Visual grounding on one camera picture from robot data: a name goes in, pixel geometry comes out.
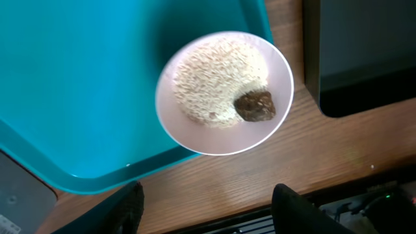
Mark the pile of rice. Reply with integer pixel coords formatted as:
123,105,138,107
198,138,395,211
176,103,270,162
174,37,268,128

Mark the black tray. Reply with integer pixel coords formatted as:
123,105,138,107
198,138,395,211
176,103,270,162
302,0,415,118

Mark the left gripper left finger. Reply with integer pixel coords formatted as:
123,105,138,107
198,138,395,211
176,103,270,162
53,181,144,234

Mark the teal serving tray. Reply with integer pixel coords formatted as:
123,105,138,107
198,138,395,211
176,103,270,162
1,0,272,194

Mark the small white plate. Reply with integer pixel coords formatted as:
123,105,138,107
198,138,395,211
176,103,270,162
155,31,294,156

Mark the dark food scrap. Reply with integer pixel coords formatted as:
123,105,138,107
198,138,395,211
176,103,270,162
233,91,276,122

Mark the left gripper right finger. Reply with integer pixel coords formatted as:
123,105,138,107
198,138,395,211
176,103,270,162
271,183,354,234

